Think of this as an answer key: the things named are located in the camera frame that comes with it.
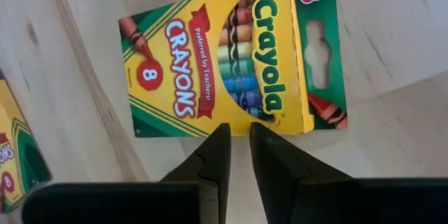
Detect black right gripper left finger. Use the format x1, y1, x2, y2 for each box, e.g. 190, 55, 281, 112
159, 122, 232, 224

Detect yellow Crayola crayon box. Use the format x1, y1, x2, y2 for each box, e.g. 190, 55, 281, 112
118, 0, 349, 139
0, 69, 53, 215

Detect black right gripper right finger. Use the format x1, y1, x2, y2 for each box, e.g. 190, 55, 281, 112
249, 122, 355, 224

